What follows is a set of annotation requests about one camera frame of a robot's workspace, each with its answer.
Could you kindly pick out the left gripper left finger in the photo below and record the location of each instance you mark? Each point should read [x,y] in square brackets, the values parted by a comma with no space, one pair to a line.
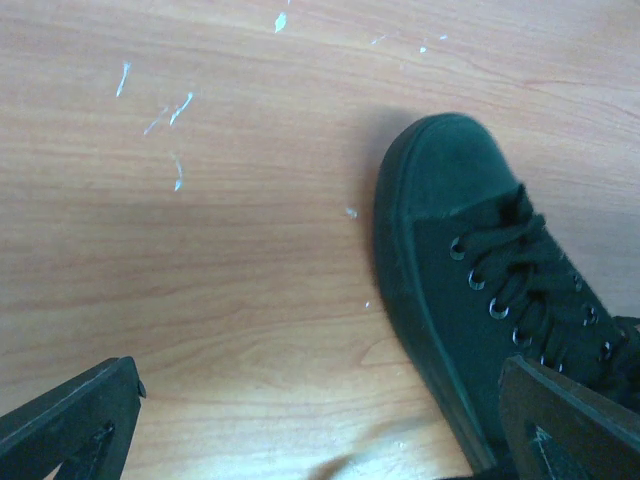
[82,429]

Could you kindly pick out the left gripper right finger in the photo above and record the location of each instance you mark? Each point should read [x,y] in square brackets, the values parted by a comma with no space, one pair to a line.
[559,429]

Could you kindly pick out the black canvas shoe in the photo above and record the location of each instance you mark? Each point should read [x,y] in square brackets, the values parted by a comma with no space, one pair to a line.
[435,183]

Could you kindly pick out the black shoelace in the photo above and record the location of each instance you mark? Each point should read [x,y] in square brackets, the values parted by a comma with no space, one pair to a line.
[556,318]

